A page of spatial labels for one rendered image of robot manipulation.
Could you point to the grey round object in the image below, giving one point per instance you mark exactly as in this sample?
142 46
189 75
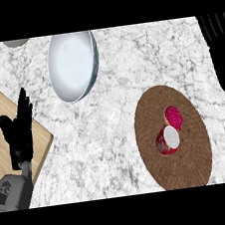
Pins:
15 43

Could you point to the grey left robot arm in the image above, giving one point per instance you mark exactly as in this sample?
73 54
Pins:
11 194

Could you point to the white bowl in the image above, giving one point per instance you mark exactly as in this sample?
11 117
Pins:
71 66

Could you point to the brown round placemat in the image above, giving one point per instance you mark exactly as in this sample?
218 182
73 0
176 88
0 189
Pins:
188 161

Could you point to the red can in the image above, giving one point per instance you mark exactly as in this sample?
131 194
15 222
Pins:
167 142

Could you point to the magenta fruit half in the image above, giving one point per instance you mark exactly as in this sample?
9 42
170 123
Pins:
174 117

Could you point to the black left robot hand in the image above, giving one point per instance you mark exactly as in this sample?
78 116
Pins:
20 136

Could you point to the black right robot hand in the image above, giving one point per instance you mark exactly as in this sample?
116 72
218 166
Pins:
223 56

